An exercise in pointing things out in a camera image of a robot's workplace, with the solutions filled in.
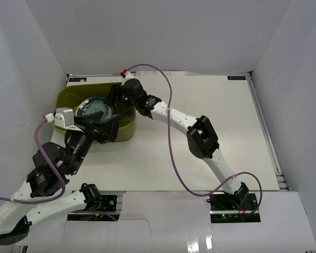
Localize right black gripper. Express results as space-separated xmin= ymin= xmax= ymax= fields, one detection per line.
xmin=104 ymin=85 xmax=138 ymax=109

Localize small green blue patterned plate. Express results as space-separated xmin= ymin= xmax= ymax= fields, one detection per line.
xmin=74 ymin=96 xmax=109 ymax=121

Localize white plate with teal rim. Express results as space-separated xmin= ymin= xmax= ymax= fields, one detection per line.
xmin=104 ymin=106 xmax=118 ymax=119

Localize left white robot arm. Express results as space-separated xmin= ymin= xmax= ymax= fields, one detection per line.
xmin=0 ymin=108 xmax=121 ymax=246

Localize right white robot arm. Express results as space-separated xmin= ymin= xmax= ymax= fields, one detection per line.
xmin=108 ymin=78 xmax=249 ymax=210

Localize papers at back edge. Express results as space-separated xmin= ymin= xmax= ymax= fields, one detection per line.
xmin=136 ymin=70 xmax=188 ymax=77

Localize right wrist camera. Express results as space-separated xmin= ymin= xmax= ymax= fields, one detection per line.
xmin=120 ymin=69 xmax=135 ymax=85

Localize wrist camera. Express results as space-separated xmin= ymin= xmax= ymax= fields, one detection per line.
xmin=54 ymin=108 xmax=83 ymax=132
xmin=120 ymin=69 xmax=135 ymax=85

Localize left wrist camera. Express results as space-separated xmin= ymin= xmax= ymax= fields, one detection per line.
xmin=54 ymin=108 xmax=83 ymax=132

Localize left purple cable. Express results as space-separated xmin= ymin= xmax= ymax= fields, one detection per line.
xmin=0 ymin=113 xmax=119 ymax=221

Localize purple cable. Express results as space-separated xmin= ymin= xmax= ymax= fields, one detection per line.
xmin=0 ymin=113 xmax=119 ymax=221
xmin=121 ymin=63 xmax=263 ymax=216

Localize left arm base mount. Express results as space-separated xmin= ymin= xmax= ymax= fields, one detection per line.
xmin=67 ymin=195 xmax=120 ymax=221

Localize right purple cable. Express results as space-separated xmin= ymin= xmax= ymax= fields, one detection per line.
xmin=121 ymin=63 xmax=263 ymax=216

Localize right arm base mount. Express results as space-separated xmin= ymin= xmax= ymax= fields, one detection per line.
xmin=206 ymin=193 xmax=261 ymax=223

